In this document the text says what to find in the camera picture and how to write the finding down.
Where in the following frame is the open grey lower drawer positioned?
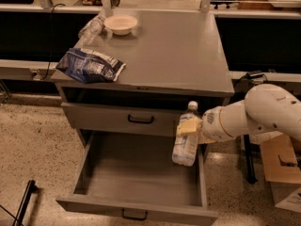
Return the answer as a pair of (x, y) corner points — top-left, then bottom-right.
(56, 132), (218, 226)

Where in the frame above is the black power cable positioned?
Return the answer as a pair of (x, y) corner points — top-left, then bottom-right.
(40, 3), (67, 81)

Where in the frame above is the grey drawer cabinet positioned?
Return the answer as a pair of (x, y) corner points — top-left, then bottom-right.
(53, 10), (233, 147)

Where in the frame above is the white paper bowl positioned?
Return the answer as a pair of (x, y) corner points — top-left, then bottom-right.
(104, 15), (138, 36)

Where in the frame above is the cardboard box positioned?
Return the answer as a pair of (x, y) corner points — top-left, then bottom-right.
(260, 135), (301, 213)

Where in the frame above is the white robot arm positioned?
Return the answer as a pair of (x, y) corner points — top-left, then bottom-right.
(176, 84), (301, 144)

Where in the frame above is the clear plastic water bottle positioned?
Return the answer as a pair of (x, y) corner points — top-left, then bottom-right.
(172, 101), (199, 167)

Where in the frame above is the blue chip bag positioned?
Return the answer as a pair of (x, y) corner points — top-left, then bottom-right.
(55, 48), (126, 84)

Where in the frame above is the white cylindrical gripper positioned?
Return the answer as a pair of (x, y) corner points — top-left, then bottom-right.
(176, 106), (233, 144)

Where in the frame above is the black floor bar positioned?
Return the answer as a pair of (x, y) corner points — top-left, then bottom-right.
(12, 180), (37, 226)

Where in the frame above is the grey upper drawer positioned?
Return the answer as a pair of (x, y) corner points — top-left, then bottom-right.
(62, 103), (182, 137)

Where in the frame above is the black metal stand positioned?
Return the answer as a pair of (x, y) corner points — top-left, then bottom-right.
(233, 71), (267, 185)

